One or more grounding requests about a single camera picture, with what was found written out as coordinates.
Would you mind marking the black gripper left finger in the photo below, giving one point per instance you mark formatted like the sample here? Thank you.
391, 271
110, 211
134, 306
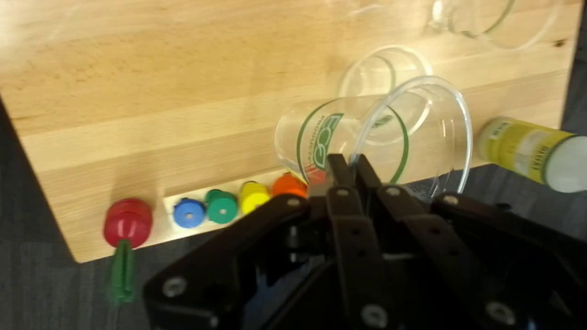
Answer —
341, 244

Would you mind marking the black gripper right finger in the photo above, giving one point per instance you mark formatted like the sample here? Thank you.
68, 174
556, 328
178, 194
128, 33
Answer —
464, 256

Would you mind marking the clear plastic cup green logo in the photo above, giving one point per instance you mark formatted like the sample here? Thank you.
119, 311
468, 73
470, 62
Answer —
372, 66
317, 130
477, 18

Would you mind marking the orange toy peg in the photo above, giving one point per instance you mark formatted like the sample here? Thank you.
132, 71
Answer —
288, 185

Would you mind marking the yellow toy peg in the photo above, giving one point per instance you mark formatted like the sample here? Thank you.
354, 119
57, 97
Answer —
253, 196

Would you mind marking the yellow liquid spray bottle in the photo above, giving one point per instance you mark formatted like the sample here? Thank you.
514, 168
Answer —
525, 148

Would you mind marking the green toy peg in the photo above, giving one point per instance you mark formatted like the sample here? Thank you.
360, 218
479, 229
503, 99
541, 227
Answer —
220, 205

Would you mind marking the blue toy peg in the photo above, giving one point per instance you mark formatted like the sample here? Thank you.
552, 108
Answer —
189, 212

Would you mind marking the colourful toy block row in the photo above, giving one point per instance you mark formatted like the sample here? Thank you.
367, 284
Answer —
165, 212

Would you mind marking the red toy fruit green stem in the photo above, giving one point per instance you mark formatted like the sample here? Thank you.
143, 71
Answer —
127, 220

